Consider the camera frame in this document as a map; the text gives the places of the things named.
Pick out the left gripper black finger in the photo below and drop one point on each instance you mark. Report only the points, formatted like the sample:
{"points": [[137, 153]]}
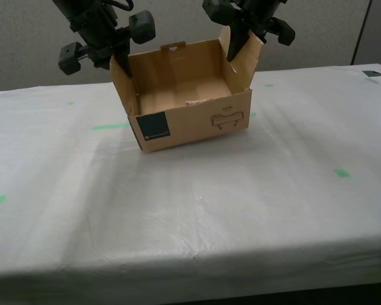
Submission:
{"points": [[123, 65]]}

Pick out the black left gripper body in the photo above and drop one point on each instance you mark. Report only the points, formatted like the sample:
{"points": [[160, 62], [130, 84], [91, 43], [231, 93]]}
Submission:
{"points": [[104, 44]]}

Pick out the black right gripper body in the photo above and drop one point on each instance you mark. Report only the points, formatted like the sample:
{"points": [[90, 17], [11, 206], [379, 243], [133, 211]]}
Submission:
{"points": [[254, 22]]}

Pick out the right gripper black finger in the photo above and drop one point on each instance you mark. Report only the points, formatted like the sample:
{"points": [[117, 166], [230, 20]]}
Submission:
{"points": [[236, 44]]}

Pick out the brown cardboard box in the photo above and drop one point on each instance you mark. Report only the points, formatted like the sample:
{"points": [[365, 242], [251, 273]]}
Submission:
{"points": [[190, 127]]}

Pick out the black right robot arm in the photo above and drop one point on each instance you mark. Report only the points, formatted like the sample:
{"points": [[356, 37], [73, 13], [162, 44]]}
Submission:
{"points": [[263, 4]]}

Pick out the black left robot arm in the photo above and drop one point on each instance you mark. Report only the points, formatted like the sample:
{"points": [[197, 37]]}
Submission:
{"points": [[82, 12]]}

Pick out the grey fabric cubicle partition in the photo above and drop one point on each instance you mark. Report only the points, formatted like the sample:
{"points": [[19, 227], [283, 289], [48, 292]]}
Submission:
{"points": [[177, 19]]}

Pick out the small dark table object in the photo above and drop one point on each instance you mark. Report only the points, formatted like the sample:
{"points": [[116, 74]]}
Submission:
{"points": [[371, 73]]}

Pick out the white plastic table cover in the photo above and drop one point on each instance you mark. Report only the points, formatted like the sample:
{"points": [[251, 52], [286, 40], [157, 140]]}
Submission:
{"points": [[190, 206]]}

